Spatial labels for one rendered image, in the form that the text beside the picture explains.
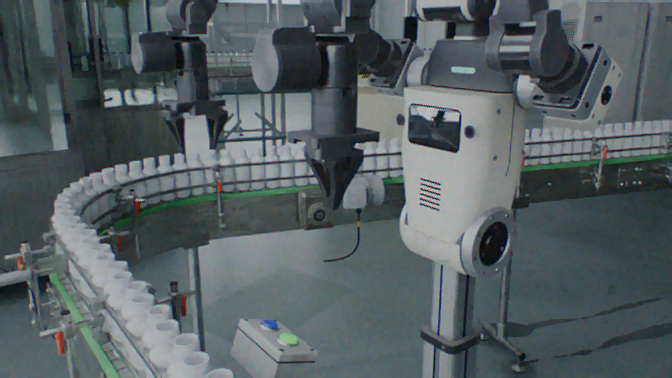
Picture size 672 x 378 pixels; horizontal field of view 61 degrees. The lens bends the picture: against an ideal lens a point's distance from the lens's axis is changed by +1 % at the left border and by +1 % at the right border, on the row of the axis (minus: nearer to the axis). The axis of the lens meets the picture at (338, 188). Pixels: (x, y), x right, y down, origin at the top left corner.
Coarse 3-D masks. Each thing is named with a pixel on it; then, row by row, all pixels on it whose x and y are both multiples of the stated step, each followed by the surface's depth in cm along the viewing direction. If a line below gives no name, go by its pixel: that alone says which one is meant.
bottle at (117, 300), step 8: (120, 272) 108; (128, 272) 108; (112, 280) 106; (120, 280) 105; (128, 280) 106; (112, 288) 106; (120, 288) 106; (112, 296) 107; (120, 296) 106; (112, 304) 106; (120, 304) 105; (120, 312) 106; (112, 320) 107; (120, 320) 106; (112, 328) 108; (112, 336) 109; (120, 336) 107; (120, 344) 108
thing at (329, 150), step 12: (324, 144) 65; (336, 144) 66; (348, 144) 67; (312, 156) 66; (324, 156) 65; (336, 156) 66; (348, 156) 67; (360, 156) 68; (324, 168) 73; (348, 168) 69; (348, 180) 70
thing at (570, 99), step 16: (576, 48) 93; (592, 48) 95; (576, 64) 92; (592, 64) 94; (544, 80) 94; (560, 80) 93; (576, 80) 93; (544, 96) 98; (560, 96) 96; (576, 96) 94
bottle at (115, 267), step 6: (114, 264) 113; (120, 264) 114; (126, 264) 112; (108, 270) 111; (114, 270) 110; (120, 270) 111; (126, 270) 112; (108, 276) 111; (108, 282) 112; (108, 288) 111; (108, 294) 111; (108, 318) 113; (108, 324) 113
